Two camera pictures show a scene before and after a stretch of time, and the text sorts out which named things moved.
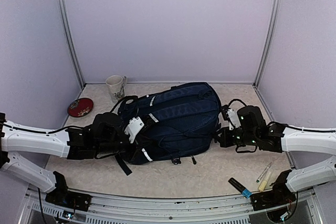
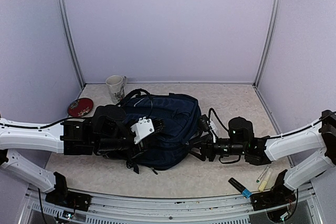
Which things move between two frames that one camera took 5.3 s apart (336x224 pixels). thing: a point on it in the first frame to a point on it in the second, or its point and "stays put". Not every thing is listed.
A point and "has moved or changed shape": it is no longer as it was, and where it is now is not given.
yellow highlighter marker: (263, 183) stays put
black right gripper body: (229, 141) to (211, 155)
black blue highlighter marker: (241, 189) stays put
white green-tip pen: (259, 179) stays put
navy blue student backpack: (178, 121) has moved or changed shape
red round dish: (80, 107) stays put
